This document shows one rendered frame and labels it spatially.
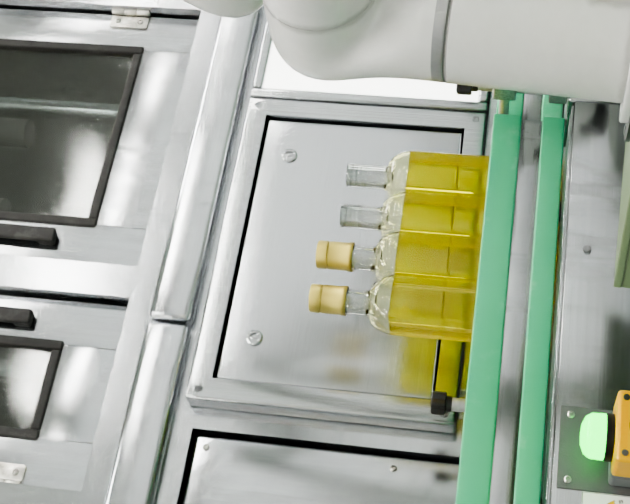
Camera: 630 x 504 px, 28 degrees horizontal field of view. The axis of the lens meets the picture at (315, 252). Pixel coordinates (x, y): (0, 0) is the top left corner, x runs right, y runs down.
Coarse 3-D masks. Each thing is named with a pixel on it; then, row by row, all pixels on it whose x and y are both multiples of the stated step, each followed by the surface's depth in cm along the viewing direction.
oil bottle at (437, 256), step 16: (384, 240) 148; (400, 240) 148; (416, 240) 147; (432, 240) 147; (448, 240) 147; (464, 240) 147; (480, 240) 147; (384, 256) 147; (400, 256) 147; (416, 256) 146; (432, 256) 146; (448, 256) 146; (464, 256) 146; (384, 272) 147; (400, 272) 146; (416, 272) 146; (432, 272) 145; (448, 272) 145; (464, 272) 145
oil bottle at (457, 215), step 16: (400, 192) 152; (416, 192) 151; (384, 208) 151; (400, 208) 150; (416, 208) 150; (432, 208) 150; (448, 208) 150; (464, 208) 149; (480, 208) 149; (384, 224) 150; (400, 224) 149; (416, 224) 149; (432, 224) 149; (448, 224) 149; (464, 224) 148; (480, 224) 148
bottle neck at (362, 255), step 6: (354, 246) 150; (360, 246) 150; (366, 246) 150; (354, 252) 149; (360, 252) 149; (366, 252) 149; (372, 252) 149; (354, 258) 149; (360, 258) 149; (366, 258) 149; (354, 264) 149; (360, 264) 149; (366, 264) 149
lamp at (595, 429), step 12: (588, 420) 116; (600, 420) 115; (612, 420) 115; (588, 432) 115; (600, 432) 115; (612, 432) 115; (588, 444) 115; (600, 444) 115; (612, 444) 114; (588, 456) 116; (600, 456) 115; (612, 456) 115
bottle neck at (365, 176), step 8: (352, 168) 155; (360, 168) 155; (368, 168) 155; (376, 168) 155; (384, 168) 155; (352, 176) 155; (360, 176) 155; (368, 176) 155; (376, 176) 154; (352, 184) 155; (360, 184) 155; (368, 184) 155; (376, 184) 155
